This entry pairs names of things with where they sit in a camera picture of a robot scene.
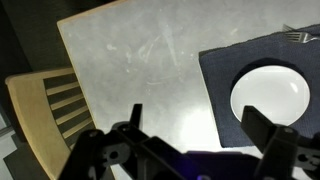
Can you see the white round plate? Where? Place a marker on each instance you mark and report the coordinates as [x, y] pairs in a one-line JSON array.
[[270, 93]]

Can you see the silver metal fork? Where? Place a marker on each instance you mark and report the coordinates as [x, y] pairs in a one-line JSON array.
[[296, 36]]

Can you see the light wooden slat-back chair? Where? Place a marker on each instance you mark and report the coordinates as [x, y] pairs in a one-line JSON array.
[[30, 110]]

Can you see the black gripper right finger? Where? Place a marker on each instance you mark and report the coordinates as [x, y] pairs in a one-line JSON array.
[[280, 150]]

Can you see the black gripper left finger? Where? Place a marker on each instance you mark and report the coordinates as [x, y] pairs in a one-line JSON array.
[[100, 156]]

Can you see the dark blue woven placemat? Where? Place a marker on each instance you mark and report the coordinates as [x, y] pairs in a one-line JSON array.
[[216, 83]]

